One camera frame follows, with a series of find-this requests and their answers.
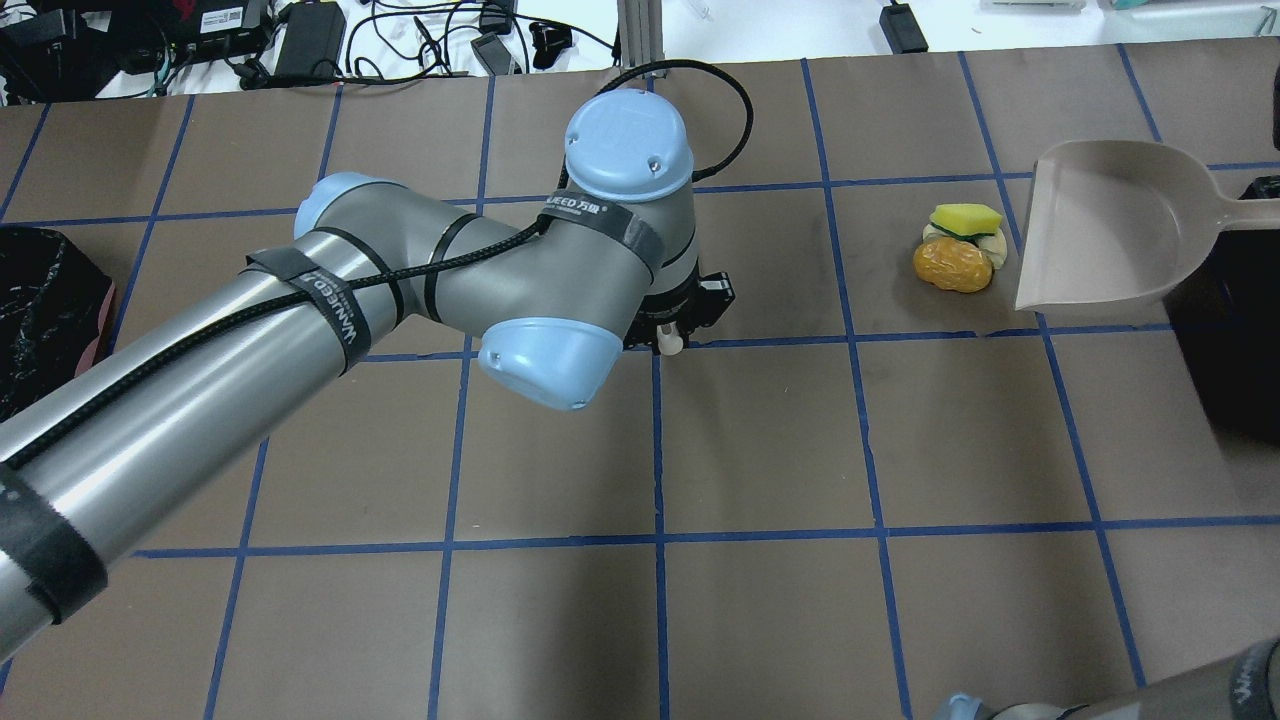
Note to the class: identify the right black lined trash bin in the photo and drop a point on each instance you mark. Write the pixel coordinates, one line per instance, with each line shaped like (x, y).
(1225, 319)

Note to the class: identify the cream hand brush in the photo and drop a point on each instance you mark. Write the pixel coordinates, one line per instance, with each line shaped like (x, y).
(669, 340)

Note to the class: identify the yellow green sponge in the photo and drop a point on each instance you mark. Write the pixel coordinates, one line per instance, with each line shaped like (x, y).
(965, 219)

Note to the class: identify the aluminium frame post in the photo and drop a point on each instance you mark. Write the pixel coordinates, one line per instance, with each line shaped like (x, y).
(639, 32)

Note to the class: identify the black power adapter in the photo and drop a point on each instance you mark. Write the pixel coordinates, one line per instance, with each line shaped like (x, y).
(313, 35)

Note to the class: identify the black lined trash bin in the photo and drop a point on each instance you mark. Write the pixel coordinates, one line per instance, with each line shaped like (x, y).
(1225, 319)
(54, 303)

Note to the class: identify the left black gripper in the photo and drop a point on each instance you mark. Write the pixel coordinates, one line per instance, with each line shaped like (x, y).
(706, 301)

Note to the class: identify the beige plastic dustpan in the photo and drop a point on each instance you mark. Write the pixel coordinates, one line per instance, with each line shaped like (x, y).
(1115, 224)

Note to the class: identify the left black lined trash bin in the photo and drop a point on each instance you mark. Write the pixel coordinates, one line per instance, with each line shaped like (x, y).
(54, 303)

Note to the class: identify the beige trash piece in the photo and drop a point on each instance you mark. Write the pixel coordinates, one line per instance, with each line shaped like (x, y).
(994, 246)

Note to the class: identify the black small adapter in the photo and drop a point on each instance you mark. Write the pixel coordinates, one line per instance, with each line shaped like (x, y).
(901, 29)

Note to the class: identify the orange wrapper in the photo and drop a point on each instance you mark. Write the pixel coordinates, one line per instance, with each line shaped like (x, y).
(952, 265)

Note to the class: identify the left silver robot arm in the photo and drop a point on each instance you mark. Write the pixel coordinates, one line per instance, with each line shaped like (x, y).
(609, 263)

